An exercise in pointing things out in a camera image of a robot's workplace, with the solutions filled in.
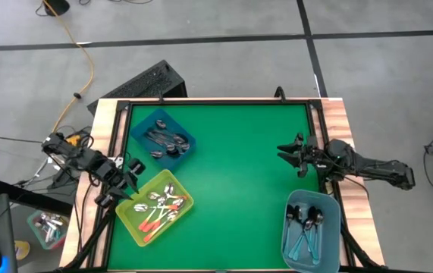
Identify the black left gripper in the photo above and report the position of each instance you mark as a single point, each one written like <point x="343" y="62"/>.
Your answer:
<point x="110" y="174"/>

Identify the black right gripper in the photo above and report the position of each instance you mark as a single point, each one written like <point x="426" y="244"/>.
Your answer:
<point x="320" y="157"/>

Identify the silver metal spoon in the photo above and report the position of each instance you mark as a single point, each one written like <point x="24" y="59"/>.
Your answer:
<point x="140" y="208"/>

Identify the yellow-green plastic tray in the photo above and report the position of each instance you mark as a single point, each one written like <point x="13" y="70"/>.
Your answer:
<point x="132" y="218"/>

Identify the blue plastic bin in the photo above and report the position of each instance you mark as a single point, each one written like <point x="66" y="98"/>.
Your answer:
<point x="170" y="161"/>

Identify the grey-blue plastic bin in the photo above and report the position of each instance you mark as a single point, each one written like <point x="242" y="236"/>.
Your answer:
<point x="328" y="246"/>

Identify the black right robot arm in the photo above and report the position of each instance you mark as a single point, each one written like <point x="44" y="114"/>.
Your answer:
<point x="375" y="168"/>

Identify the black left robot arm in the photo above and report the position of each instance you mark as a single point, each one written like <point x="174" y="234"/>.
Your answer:
<point x="76" y="155"/>

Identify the black gantry strut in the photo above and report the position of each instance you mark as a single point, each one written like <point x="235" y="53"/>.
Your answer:
<point x="98" y="231"/>
<point x="352" y="242"/>

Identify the black power strip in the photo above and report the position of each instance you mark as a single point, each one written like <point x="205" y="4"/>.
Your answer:
<point x="62" y="176"/>

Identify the teal box of small parts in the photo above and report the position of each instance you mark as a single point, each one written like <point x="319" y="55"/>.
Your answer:
<point x="47" y="229"/>

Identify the black side table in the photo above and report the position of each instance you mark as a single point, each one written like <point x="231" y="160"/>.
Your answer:
<point x="30" y="197"/>

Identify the yellow disc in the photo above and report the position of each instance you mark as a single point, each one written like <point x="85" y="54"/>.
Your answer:
<point x="22" y="250"/>

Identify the black round stand base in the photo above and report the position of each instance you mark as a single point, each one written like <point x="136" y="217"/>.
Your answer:
<point x="58" y="5"/>

